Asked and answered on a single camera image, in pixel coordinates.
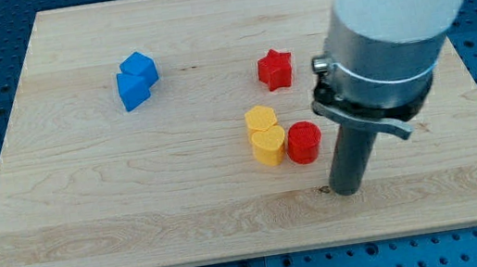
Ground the blue pentagon block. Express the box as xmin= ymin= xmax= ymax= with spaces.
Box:
xmin=116 ymin=73 xmax=151 ymax=111

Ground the yellow hexagon block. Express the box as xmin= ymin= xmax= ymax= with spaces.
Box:
xmin=245 ymin=105 xmax=278 ymax=142

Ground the light wooden board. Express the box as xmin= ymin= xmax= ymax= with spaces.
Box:
xmin=0 ymin=0 xmax=477 ymax=267

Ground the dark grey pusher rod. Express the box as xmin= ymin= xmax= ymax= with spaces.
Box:
xmin=329 ymin=125 xmax=376 ymax=196

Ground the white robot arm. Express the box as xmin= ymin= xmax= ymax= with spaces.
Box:
xmin=311 ymin=0 xmax=464 ymax=196

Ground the red star block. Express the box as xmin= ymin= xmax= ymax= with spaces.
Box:
xmin=257 ymin=49 xmax=293 ymax=92

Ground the yellow heart block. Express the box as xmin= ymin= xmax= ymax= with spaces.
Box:
xmin=250 ymin=125 xmax=285 ymax=166

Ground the blue cube block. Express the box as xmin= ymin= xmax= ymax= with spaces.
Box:
xmin=119 ymin=51 xmax=159 ymax=87

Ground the red circle block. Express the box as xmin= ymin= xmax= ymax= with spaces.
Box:
xmin=286 ymin=121 xmax=321 ymax=165

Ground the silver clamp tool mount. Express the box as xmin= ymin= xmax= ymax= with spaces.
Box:
xmin=311 ymin=12 xmax=446 ymax=140

